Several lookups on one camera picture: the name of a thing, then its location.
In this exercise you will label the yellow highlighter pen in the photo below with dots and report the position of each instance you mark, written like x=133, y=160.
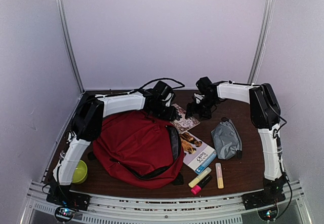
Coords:
x=200, y=177

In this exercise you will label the front aluminium frame rail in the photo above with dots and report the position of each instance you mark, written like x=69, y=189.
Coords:
x=216, y=209

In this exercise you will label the red student backpack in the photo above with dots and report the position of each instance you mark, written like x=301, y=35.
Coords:
x=140, y=149

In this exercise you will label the lime green plastic bowl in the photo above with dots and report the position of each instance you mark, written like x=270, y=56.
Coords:
x=81, y=173

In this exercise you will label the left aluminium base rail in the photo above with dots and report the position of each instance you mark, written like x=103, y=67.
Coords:
x=62, y=131

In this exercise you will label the right aluminium corner post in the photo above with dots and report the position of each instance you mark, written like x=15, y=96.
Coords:
x=260, y=48

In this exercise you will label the black pink highlighter pen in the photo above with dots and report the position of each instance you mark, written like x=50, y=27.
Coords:
x=198, y=187

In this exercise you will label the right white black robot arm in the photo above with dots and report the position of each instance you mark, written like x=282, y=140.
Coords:
x=265, y=114

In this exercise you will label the grey fabric pencil pouch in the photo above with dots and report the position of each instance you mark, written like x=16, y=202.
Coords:
x=226, y=140

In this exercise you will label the peach highlighter pen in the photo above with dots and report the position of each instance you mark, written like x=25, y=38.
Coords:
x=219, y=175

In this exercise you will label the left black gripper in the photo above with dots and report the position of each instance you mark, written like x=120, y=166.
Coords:
x=170, y=115

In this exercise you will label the left aluminium corner post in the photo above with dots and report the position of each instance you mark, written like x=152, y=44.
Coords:
x=68, y=45

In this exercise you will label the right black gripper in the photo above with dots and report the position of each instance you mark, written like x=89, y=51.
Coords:
x=190, y=110

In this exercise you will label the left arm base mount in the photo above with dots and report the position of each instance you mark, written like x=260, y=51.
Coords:
x=68, y=203

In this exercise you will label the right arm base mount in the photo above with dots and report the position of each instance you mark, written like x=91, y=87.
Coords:
x=266, y=200

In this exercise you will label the aluminium corner post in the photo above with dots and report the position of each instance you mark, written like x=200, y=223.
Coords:
x=68, y=45
x=260, y=48

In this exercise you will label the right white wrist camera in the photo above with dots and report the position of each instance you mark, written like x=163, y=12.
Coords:
x=198, y=99

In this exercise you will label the dog cover booklet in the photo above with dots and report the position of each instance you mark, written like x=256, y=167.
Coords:
x=197, y=154

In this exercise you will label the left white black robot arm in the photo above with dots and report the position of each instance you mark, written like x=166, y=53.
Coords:
x=88, y=117

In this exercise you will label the brown illustrated booklet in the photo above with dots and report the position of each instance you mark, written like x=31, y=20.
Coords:
x=182, y=124

